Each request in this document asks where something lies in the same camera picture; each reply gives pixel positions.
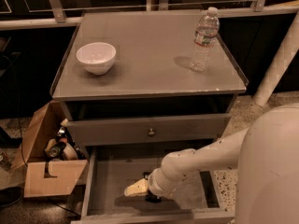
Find grey top drawer with knob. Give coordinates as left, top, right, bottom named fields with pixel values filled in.
left=66, top=113, right=231, bottom=146

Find open grey middle drawer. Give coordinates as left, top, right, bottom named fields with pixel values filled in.
left=71, top=142, right=235, bottom=224

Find grey drawer cabinet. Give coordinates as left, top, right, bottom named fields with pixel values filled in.
left=50, top=10, right=249, bottom=224

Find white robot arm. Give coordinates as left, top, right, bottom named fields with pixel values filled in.
left=124, top=103, right=299, bottom=224

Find white ceramic bowl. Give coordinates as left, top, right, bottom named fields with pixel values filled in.
left=76, top=42, right=116, bottom=75

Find clear plastic water bottle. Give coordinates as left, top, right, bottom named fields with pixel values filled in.
left=190, top=7, right=220, bottom=72

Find metal railing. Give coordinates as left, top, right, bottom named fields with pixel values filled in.
left=0, top=0, right=299, bottom=32

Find light wooden box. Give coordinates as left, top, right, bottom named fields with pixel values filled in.
left=11, top=102, right=88, bottom=198

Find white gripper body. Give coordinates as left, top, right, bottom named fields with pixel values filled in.
left=148, top=168, right=179, bottom=199

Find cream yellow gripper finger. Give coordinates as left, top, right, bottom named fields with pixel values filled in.
left=124, top=178, right=149, bottom=197

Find black cable on floor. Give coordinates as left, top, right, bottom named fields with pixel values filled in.
left=0, top=53, right=82, bottom=217

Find cans and items in box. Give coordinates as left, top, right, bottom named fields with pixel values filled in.
left=44, top=127, right=85, bottom=161

